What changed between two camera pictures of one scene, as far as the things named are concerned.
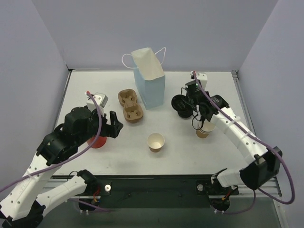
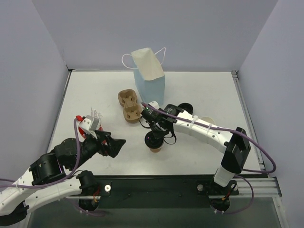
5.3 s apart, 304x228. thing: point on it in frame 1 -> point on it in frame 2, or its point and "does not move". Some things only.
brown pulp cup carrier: [132, 111] does not move
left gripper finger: [114, 124] -> [109, 141]
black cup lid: [179, 102] -> [152, 142]
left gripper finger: [117, 128] -> [116, 145]
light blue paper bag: [149, 76] does not move
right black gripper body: [198, 112] -> [156, 129]
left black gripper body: [107, 127] -> [104, 143]
